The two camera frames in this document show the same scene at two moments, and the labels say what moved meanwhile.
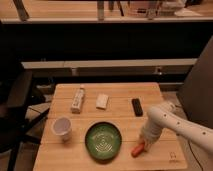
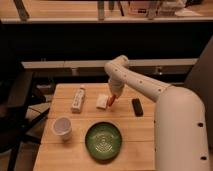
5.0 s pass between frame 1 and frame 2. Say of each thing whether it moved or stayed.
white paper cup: stayed
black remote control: stayed
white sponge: stayed
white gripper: moved
